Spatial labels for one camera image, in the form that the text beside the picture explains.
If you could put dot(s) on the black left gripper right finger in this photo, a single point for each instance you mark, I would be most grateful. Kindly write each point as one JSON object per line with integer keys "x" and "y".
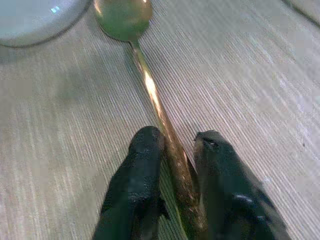
{"x": 230, "y": 190}

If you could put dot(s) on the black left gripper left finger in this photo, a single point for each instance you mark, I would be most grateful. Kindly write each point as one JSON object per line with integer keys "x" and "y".
{"x": 136, "y": 180}

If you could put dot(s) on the gold metal spoon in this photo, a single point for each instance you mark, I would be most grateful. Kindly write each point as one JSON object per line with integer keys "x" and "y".
{"x": 152, "y": 87}

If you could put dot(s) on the beige woven placemat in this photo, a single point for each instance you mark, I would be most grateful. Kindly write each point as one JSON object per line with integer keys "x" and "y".
{"x": 75, "y": 125}

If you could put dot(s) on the white ceramic plate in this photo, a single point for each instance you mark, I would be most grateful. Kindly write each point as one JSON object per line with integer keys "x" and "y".
{"x": 32, "y": 20}

